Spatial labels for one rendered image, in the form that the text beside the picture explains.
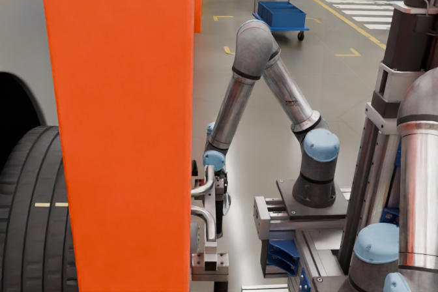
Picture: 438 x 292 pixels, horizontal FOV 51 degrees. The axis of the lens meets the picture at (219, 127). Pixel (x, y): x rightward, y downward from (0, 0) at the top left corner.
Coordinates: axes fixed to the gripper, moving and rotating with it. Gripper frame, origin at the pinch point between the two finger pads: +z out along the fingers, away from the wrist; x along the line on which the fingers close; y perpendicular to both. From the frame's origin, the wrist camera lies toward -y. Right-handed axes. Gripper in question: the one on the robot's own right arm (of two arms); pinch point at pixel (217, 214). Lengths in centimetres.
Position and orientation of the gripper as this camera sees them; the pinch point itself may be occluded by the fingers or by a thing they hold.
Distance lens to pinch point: 150.8
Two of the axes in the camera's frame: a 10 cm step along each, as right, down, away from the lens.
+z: 0.3, 4.4, -9.0
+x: 10.0, 0.3, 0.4
